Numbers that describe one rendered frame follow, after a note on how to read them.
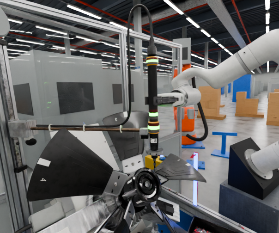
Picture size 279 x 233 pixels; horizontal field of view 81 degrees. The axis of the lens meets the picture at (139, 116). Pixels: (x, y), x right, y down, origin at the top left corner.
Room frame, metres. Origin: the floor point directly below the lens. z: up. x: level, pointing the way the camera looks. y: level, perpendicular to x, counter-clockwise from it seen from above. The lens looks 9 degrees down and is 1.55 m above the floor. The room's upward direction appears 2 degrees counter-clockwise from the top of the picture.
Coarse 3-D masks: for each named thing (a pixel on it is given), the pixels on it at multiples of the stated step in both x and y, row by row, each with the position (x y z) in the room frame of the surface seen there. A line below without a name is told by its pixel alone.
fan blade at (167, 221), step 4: (164, 216) 0.52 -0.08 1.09; (164, 220) 0.49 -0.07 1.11; (168, 220) 0.52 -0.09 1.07; (168, 224) 0.48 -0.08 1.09; (172, 224) 0.52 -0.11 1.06; (176, 224) 0.57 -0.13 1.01; (168, 228) 0.47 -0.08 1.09; (172, 228) 0.48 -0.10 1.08; (176, 228) 0.51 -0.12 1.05; (180, 228) 0.56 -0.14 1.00; (172, 232) 0.46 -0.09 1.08; (176, 232) 0.49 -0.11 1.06; (180, 232) 0.52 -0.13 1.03; (184, 232) 0.55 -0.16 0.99
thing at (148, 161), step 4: (148, 156) 1.11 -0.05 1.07; (164, 156) 1.09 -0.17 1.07; (148, 160) 1.08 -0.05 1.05; (152, 160) 1.05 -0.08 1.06; (156, 160) 1.03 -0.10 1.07; (160, 160) 1.03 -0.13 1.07; (148, 164) 1.08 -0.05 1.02; (152, 164) 1.05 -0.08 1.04; (156, 164) 1.03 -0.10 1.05; (152, 168) 1.05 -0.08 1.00
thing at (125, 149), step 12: (108, 120) 0.76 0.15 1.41; (120, 120) 0.75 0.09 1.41; (132, 120) 0.75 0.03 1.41; (144, 120) 0.75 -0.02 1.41; (108, 132) 0.73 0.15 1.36; (120, 132) 0.71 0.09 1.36; (132, 132) 0.70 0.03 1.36; (120, 144) 0.68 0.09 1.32; (132, 144) 0.67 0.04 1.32; (120, 156) 0.65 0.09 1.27; (132, 156) 0.64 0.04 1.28
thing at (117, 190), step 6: (114, 174) 0.53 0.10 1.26; (120, 174) 0.53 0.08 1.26; (126, 174) 0.54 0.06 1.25; (114, 180) 0.53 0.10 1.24; (120, 180) 0.54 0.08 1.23; (108, 186) 0.52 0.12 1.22; (114, 186) 0.53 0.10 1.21; (120, 186) 0.54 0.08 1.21; (108, 192) 0.52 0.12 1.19; (114, 192) 0.53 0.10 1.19; (120, 192) 0.54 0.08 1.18
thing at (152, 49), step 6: (150, 42) 0.62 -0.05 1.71; (150, 48) 0.61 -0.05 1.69; (156, 48) 0.61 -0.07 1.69; (150, 54) 0.61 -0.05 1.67; (156, 54) 0.61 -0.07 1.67; (150, 138) 0.61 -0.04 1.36; (156, 138) 0.61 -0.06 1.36; (150, 144) 0.62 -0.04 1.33; (156, 144) 0.61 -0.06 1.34; (156, 150) 0.61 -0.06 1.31; (156, 156) 0.61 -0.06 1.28
